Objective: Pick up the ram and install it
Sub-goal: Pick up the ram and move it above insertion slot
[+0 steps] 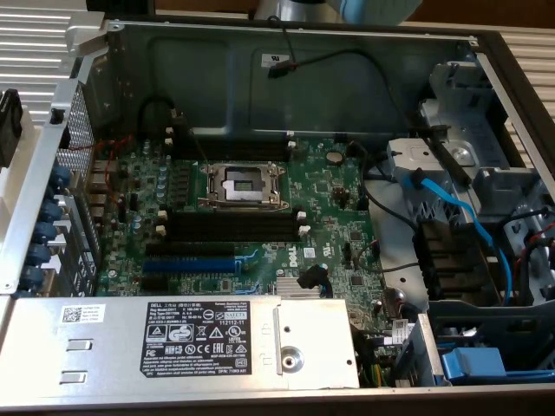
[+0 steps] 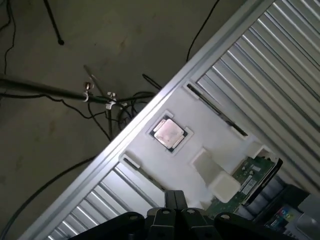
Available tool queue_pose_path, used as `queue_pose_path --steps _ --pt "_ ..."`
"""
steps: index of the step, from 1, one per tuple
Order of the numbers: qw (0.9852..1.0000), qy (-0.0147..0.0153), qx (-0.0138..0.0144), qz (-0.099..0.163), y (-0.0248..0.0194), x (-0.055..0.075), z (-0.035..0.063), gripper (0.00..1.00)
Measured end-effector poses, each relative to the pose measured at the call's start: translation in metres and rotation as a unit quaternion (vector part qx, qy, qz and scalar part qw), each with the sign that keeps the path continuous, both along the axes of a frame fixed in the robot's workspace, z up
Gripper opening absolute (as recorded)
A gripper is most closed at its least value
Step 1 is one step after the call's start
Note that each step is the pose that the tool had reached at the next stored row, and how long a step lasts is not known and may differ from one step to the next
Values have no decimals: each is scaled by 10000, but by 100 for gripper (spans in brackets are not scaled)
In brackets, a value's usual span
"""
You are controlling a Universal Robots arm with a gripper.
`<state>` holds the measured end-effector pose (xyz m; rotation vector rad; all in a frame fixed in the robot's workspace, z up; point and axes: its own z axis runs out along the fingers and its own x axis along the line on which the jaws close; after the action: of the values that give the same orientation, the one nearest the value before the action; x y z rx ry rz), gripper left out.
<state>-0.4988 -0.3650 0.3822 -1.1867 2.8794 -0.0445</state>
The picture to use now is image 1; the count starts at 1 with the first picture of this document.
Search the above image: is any black RAM slot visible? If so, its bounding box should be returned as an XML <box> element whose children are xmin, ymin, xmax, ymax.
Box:
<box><xmin>154</xmin><ymin>223</ymin><xmax>310</xmax><ymax>244</ymax></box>
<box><xmin>173</xmin><ymin>146</ymin><xmax>297</xmax><ymax>163</ymax></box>
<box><xmin>157</xmin><ymin>208</ymin><xmax>305</xmax><ymax>227</ymax></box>
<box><xmin>173</xmin><ymin>137</ymin><xmax>294</xmax><ymax>151</ymax></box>

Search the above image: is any metal CPU socket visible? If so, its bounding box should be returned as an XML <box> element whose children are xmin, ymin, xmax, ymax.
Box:
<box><xmin>198</xmin><ymin>160</ymin><xmax>292</xmax><ymax>213</ymax></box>

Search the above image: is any green Dell motherboard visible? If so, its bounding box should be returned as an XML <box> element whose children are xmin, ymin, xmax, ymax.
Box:
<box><xmin>93</xmin><ymin>136</ymin><xmax>411</xmax><ymax>348</ymax></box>

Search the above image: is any black power connector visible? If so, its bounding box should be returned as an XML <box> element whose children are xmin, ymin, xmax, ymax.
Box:
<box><xmin>297</xmin><ymin>264</ymin><xmax>333</xmax><ymax>298</ymax></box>

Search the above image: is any silver chipset heatsink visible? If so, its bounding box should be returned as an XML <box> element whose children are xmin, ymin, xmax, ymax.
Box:
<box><xmin>276</xmin><ymin>276</ymin><xmax>324</xmax><ymax>300</ymax></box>

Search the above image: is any long black expansion slot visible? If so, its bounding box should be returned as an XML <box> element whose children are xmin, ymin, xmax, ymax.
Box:
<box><xmin>144</xmin><ymin>242</ymin><xmax>238</xmax><ymax>258</ymax></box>

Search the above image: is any thin socket locking lever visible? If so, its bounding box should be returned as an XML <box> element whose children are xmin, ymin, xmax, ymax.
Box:
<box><xmin>185</xmin><ymin>120</ymin><xmax>209</xmax><ymax>166</ymax></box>

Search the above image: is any blue expansion slot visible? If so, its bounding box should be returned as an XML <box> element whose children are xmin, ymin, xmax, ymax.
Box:
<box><xmin>141</xmin><ymin>257</ymin><xmax>238</xmax><ymax>275</ymax></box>

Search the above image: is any open grey PC case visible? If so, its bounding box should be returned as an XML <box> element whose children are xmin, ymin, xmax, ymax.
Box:
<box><xmin>0</xmin><ymin>11</ymin><xmax>555</xmax><ymax>415</ymax></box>

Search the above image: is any short black expansion slot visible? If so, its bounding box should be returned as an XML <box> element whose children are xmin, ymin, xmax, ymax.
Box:
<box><xmin>140</xmin><ymin>276</ymin><xmax>171</xmax><ymax>292</ymax></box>

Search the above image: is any white case sticker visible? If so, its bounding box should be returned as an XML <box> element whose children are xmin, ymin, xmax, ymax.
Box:
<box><xmin>259</xmin><ymin>50</ymin><xmax>292</xmax><ymax>68</ymax></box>

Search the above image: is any black power supply label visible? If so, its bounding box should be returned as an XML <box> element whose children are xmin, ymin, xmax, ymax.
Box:
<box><xmin>139</xmin><ymin>301</ymin><xmax>252</xmax><ymax>377</ymax></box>

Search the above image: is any black finned block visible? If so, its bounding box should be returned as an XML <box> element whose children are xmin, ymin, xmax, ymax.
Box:
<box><xmin>414</xmin><ymin>219</ymin><xmax>487</xmax><ymax>301</ymax></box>

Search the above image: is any black plastic bar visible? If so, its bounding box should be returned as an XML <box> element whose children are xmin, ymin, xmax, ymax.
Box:
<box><xmin>426</xmin><ymin>124</ymin><xmax>474</xmax><ymax>187</ymax></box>

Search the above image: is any silver metal disk bay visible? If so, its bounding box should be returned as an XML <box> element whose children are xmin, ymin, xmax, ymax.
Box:
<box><xmin>385</xmin><ymin>60</ymin><xmax>555</xmax><ymax>307</ymax></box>

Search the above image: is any blue plastic slot clip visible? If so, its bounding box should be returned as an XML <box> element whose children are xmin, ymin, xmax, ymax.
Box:
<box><xmin>29</xmin><ymin>242</ymin><xmax>51</xmax><ymax>267</ymax></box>
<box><xmin>36</xmin><ymin>221</ymin><xmax>58</xmax><ymax>244</ymax></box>
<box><xmin>50</xmin><ymin>166</ymin><xmax>73</xmax><ymax>190</ymax></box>
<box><xmin>42</xmin><ymin>199</ymin><xmax>65</xmax><ymax>223</ymax></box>
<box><xmin>22</xmin><ymin>264</ymin><xmax>45</xmax><ymax>289</ymax></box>

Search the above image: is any white QR code sticker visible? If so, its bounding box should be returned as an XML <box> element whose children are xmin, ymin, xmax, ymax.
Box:
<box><xmin>60</xmin><ymin>304</ymin><xmax>108</xmax><ymax>324</ymax></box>

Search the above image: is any silver power supply unit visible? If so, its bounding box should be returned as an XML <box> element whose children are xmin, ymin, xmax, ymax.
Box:
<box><xmin>0</xmin><ymin>294</ymin><xmax>361</xmax><ymax>391</ymax></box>

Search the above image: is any blue plastic latch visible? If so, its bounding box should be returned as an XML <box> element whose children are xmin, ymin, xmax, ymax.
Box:
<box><xmin>440</xmin><ymin>346</ymin><xmax>508</xmax><ymax>385</ymax></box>

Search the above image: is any black background box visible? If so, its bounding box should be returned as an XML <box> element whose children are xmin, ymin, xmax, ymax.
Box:
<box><xmin>85</xmin><ymin>0</ymin><xmax>156</xmax><ymax>15</ymax></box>

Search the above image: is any black wire with connector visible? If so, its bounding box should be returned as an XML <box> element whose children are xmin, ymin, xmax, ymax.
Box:
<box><xmin>265</xmin><ymin>15</ymin><xmax>418</xmax><ymax>131</ymax></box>

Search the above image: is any silver disk bracket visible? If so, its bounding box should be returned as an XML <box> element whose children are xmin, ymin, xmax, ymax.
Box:
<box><xmin>385</xmin><ymin>138</ymin><xmax>479</xmax><ymax>184</ymax></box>

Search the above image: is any blue flat data wire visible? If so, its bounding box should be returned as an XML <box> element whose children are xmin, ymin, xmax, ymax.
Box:
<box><xmin>401</xmin><ymin>172</ymin><xmax>516</xmax><ymax>301</ymax></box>

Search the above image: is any thin red wire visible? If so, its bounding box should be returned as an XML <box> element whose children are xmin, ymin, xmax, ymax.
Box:
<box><xmin>68</xmin><ymin>133</ymin><xmax>135</xmax><ymax>205</ymax></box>

